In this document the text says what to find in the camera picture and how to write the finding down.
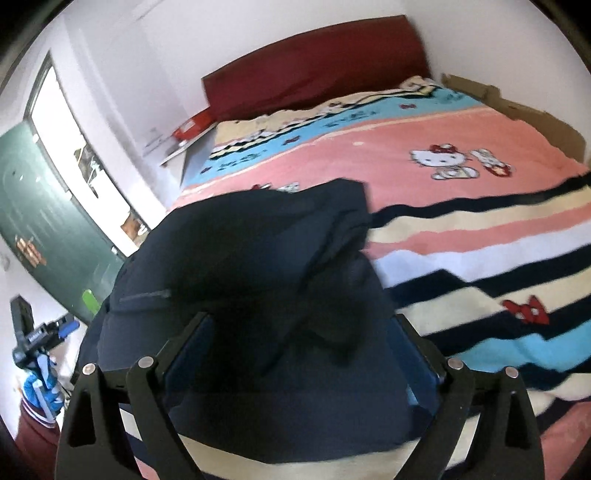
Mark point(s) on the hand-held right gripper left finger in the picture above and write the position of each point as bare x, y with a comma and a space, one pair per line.
194, 344

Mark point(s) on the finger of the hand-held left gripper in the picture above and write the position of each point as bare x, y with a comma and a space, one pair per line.
69, 327

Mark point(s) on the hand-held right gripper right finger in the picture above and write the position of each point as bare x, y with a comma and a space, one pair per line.
418, 369

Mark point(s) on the dark navy padded jacket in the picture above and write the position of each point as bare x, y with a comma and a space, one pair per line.
277, 258

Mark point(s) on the bright green object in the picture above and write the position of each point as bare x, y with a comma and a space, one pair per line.
90, 300

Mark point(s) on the brown clutter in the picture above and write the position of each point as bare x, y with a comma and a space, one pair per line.
134, 226

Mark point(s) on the green door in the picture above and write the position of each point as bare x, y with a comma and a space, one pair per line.
46, 207

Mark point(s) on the striped cartoon printed blanket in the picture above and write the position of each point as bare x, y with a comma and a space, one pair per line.
461, 221

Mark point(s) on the white bedside shelf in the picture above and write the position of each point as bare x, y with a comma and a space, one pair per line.
187, 154

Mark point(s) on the red box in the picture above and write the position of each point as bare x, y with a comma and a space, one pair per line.
194, 124

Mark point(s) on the brown cardboard sheet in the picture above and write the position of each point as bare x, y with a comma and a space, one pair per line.
531, 110

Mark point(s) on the dark red headboard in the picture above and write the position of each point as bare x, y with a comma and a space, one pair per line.
323, 60

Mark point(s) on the white wall plate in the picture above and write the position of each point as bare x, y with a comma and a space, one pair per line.
151, 138

